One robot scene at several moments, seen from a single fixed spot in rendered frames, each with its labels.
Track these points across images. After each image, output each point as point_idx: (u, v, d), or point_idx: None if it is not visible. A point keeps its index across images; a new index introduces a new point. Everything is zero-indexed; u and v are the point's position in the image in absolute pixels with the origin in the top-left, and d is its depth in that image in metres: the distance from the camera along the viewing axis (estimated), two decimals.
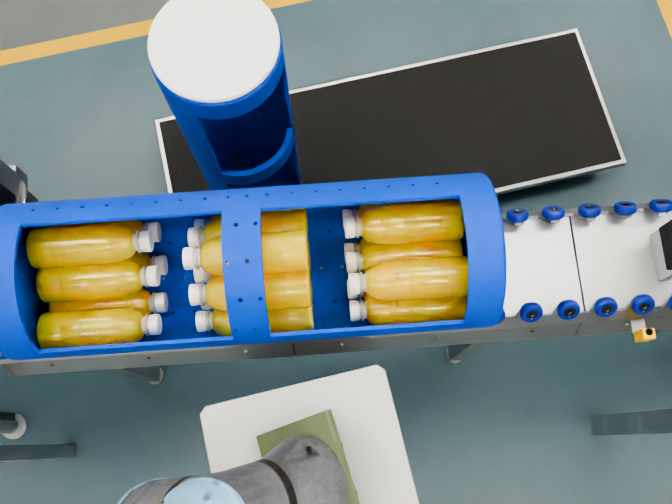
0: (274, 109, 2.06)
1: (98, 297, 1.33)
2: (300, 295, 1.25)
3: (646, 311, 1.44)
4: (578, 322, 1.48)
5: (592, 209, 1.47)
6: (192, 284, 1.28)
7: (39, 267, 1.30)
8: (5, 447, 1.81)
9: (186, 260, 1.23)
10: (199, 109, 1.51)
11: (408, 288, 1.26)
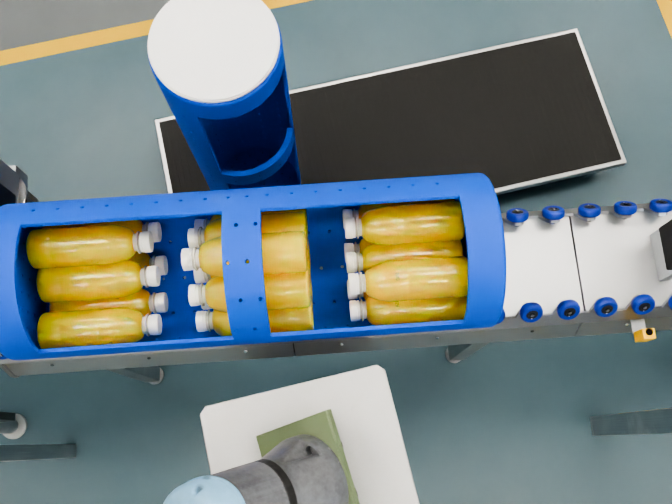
0: (274, 109, 2.06)
1: (98, 297, 1.33)
2: (299, 297, 1.26)
3: (646, 311, 1.44)
4: (578, 322, 1.48)
5: (592, 209, 1.47)
6: (191, 285, 1.28)
7: (39, 268, 1.30)
8: (5, 447, 1.81)
9: (184, 260, 1.23)
10: (199, 109, 1.51)
11: (408, 288, 1.26)
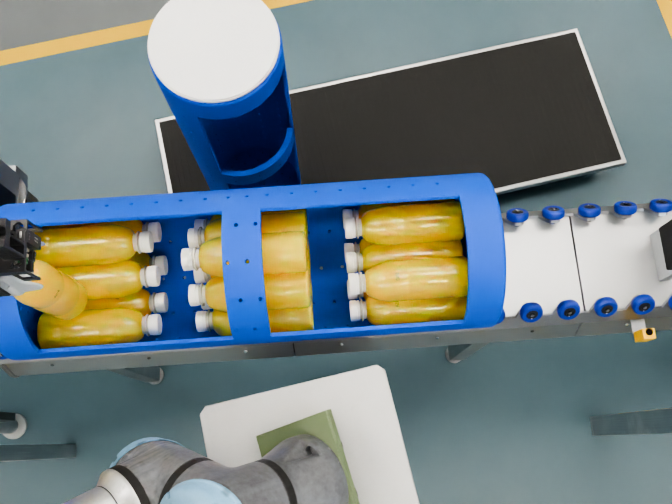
0: (274, 109, 2.06)
1: (98, 297, 1.33)
2: (299, 297, 1.26)
3: (646, 311, 1.44)
4: (578, 322, 1.48)
5: (592, 209, 1.47)
6: (191, 285, 1.28)
7: None
8: (5, 447, 1.81)
9: (184, 260, 1.23)
10: (199, 109, 1.51)
11: (408, 288, 1.26)
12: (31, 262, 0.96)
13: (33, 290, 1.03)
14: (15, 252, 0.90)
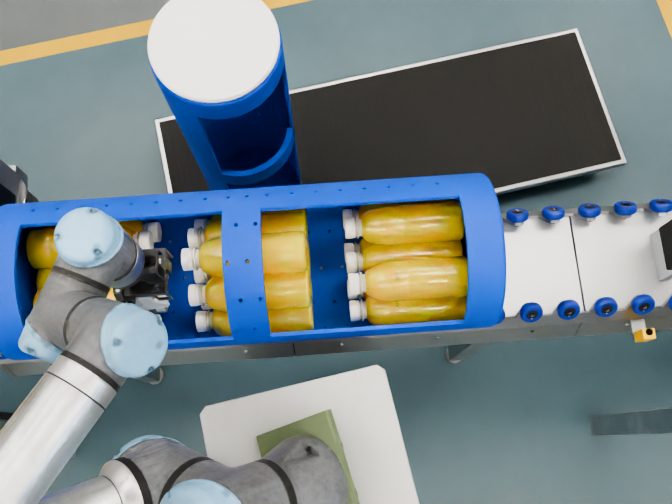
0: (274, 109, 2.06)
1: None
2: (299, 297, 1.26)
3: (646, 311, 1.44)
4: (578, 322, 1.48)
5: (592, 209, 1.47)
6: (191, 285, 1.28)
7: (39, 268, 1.30)
8: None
9: (184, 260, 1.23)
10: (199, 109, 1.51)
11: (408, 288, 1.26)
12: (166, 284, 1.11)
13: (160, 307, 1.18)
14: (161, 277, 1.05)
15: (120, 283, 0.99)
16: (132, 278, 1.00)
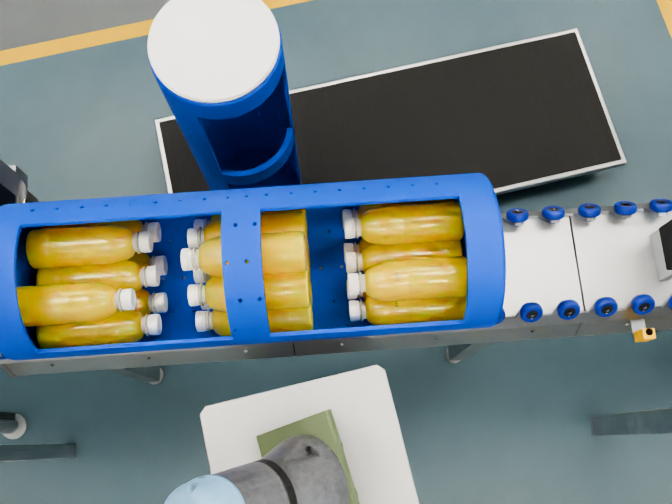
0: (274, 109, 2.06)
1: None
2: (299, 297, 1.26)
3: (646, 311, 1.44)
4: (578, 322, 1.48)
5: (592, 209, 1.47)
6: (191, 285, 1.28)
7: (39, 268, 1.30)
8: (5, 447, 1.81)
9: (184, 260, 1.23)
10: (199, 109, 1.51)
11: (408, 288, 1.26)
12: None
13: None
14: None
15: None
16: None
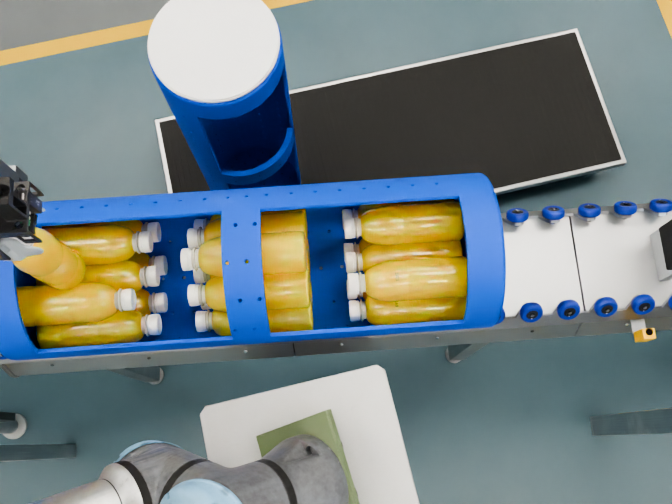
0: (274, 109, 2.06)
1: None
2: (299, 297, 1.26)
3: (646, 311, 1.44)
4: (578, 322, 1.48)
5: (592, 209, 1.47)
6: (191, 285, 1.28)
7: None
8: (5, 447, 1.81)
9: (184, 260, 1.23)
10: (199, 109, 1.51)
11: (408, 288, 1.26)
12: (33, 224, 0.97)
13: (33, 255, 1.04)
14: (18, 212, 0.91)
15: None
16: None
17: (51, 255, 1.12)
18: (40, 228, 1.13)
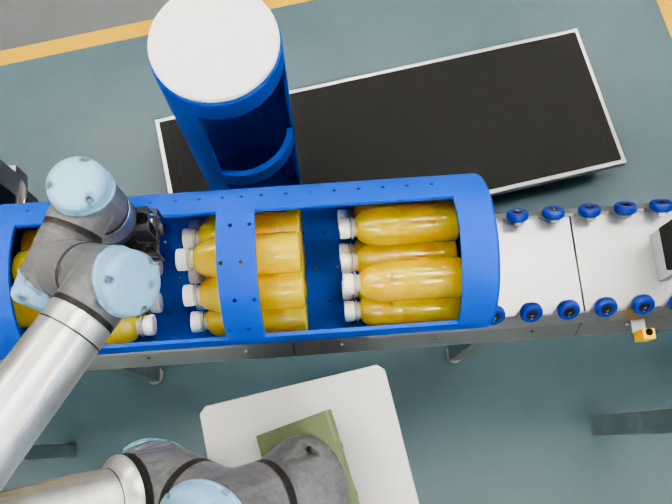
0: (274, 109, 2.06)
1: None
2: (294, 297, 1.26)
3: (646, 311, 1.44)
4: (578, 322, 1.48)
5: (592, 209, 1.47)
6: (185, 285, 1.28)
7: None
8: None
9: (179, 260, 1.23)
10: (199, 109, 1.51)
11: (402, 288, 1.26)
12: (158, 245, 1.11)
13: None
14: (152, 236, 1.05)
15: (111, 238, 0.98)
16: (124, 234, 0.99)
17: None
18: None
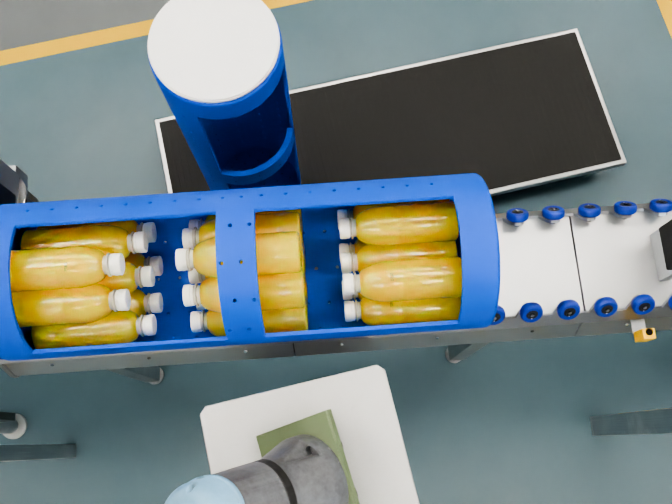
0: (274, 109, 2.06)
1: None
2: (294, 297, 1.26)
3: (646, 311, 1.44)
4: (578, 322, 1.48)
5: (592, 209, 1.47)
6: (185, 285, 1.28)
7: None
8: (5, 447, 1.81)
9: (179, 260, 1.23)
10: (199, 109, 1.51)
11: (402, 288, 1.26)
12: None
13: None
14: None
15: None
16: None
17: None
18: None
